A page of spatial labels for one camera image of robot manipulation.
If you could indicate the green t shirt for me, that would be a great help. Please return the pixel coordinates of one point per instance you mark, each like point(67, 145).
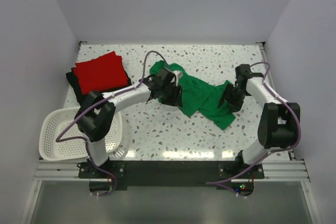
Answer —
point(200, 96)

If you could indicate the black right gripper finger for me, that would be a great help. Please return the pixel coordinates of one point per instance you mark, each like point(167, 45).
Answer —
point(234, 106)
point(227, 96)

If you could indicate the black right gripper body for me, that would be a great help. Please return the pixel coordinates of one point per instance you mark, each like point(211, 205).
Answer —
point(239, 93)

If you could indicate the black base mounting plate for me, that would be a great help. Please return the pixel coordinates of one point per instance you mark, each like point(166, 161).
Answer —
point(120, 175)

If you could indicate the folded red t shirt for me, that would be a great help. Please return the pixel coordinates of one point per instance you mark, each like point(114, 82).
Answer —
point(101, 73)

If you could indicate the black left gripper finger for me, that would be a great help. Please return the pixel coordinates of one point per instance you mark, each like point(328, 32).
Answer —
point(165, 99)
point(178, 97)

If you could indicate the aluminium front rail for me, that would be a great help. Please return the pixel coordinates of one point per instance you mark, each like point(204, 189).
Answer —
point(280, 167)

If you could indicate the folded black t shirt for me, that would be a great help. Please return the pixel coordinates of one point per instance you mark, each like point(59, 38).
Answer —
point(76, 90)

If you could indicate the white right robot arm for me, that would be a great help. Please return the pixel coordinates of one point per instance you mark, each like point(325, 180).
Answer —
point(279, 126)

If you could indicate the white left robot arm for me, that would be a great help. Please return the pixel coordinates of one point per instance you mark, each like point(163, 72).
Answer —
point(95, 116)

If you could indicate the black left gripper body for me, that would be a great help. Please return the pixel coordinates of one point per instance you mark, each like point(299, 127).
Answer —
point(164, 87)

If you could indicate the white plastic basket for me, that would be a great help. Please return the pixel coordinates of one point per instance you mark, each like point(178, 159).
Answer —
point(57, 121)

